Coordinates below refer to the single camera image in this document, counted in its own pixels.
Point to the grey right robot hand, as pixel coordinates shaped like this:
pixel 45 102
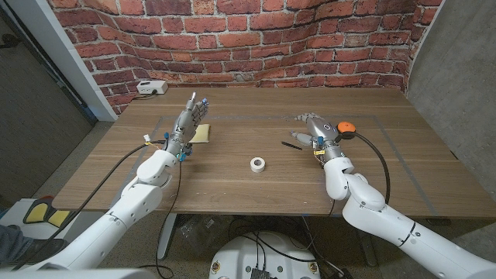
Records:
pixel 323 131

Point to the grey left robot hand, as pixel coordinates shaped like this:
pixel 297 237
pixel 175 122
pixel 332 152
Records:
pixel 186 124

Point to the black tweezer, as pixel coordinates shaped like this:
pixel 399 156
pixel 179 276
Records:
pixel 290 145

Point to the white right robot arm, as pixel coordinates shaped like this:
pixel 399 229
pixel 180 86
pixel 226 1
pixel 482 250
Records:
pixel 387 221

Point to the white tape roll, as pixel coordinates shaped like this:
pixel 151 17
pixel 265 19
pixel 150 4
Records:
pixel 257 164

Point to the pale yellow sponge block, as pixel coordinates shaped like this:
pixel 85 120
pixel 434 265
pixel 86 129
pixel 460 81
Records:
pixel 202 133

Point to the black jar with orange lid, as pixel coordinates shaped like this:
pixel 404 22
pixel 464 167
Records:
pixel 346 128

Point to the white power strip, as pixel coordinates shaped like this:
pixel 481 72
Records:
pixel 152 87

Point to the printed red brick backdrop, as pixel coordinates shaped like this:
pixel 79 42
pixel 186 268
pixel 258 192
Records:
pixel 248 42

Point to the white table leg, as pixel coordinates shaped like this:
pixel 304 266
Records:
pixel 166 236

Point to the grey table leg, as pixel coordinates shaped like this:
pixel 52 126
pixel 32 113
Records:
pixel 366 244

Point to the white robot torso base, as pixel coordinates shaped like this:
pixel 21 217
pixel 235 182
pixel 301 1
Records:
pixel 263 255

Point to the yellow and black foot pedal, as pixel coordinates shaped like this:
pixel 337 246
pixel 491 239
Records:
pixel 42 213

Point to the person's leg in jeans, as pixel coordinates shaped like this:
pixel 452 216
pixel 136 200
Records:
pixel 23 250

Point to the white door frame post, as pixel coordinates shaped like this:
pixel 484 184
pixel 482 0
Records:
pixel 58 54

